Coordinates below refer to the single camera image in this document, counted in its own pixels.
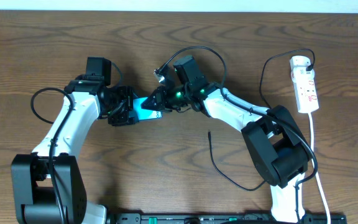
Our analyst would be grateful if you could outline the blue screen smartphone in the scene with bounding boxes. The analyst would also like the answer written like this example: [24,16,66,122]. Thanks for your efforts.
[129,97,162,122]

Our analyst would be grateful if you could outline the black charger cable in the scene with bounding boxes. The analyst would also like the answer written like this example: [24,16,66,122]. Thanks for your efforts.
[207,48,316,192]

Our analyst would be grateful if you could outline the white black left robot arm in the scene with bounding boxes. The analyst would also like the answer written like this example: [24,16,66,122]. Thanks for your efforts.
[11,57,139,223]

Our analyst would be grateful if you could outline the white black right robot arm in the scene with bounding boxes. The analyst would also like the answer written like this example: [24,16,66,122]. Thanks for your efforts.
[141,55,316,223]

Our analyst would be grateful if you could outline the white power strip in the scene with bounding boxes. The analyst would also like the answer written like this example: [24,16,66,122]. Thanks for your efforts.
[290,55,319,114]

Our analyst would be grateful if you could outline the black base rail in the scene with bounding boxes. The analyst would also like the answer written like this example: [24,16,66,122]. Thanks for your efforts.
[106,210,347,224]

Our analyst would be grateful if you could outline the white power strip cord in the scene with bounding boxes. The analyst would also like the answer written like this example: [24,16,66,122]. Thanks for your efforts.
[308,112,332,224]

